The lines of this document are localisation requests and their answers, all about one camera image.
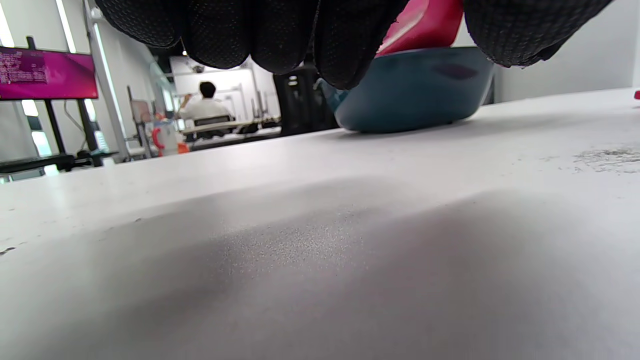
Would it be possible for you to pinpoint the person's left hand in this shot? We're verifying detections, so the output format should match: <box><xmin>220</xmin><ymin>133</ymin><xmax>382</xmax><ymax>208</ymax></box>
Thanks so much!
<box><xmin>95</xmin><ymin>0</ymin><xmax>613</xmax><ymax>91</ymax></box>

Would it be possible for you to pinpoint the teal plastic basin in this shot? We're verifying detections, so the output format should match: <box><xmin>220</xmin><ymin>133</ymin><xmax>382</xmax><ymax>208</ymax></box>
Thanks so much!
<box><xmin>320</xmin><ymin>46</ymin><xmax>496</xmax><ymax>134</ymax></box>

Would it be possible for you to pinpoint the red plastic container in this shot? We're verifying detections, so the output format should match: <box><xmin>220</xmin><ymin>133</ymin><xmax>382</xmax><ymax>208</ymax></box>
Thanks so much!
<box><xmin>375</xmin><ymin>0</ymin><xmax>465</xmax><ymax>57</ymax></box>

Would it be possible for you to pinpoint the black mesh office chair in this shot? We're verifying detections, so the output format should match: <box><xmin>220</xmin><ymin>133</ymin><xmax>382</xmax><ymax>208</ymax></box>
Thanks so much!
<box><xmin>274</xmin><ymin>65</ymin><xmax>341</xmax><ymax>136</ymax></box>

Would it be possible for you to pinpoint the monitor with magenta screen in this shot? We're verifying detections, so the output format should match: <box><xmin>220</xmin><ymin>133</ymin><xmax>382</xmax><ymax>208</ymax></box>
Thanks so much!
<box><xmin>0</xmin><ymin>46</ymin><xmax>99</xmax><ymax>101</ymax></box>

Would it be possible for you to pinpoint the black monitor stand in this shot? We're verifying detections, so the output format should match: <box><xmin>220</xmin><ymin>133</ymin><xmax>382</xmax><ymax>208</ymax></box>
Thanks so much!
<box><xmin>25</xmin><ymin>36</ymin><xmax>118</xmax><ymax>168</ymax></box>

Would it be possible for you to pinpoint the black keyboard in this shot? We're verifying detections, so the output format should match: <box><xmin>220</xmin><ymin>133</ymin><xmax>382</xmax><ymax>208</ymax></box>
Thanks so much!
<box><xmin>0</xmin><ymin>154</ymin><xmax>76</xmax><ymax>175</ymax></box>

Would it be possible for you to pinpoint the white tumbler with red handle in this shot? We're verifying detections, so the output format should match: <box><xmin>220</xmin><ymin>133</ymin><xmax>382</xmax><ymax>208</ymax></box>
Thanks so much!
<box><xmin>152</xmin><ymin>117</ymin><xmax>185</xmax><ymax>157</ymax></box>

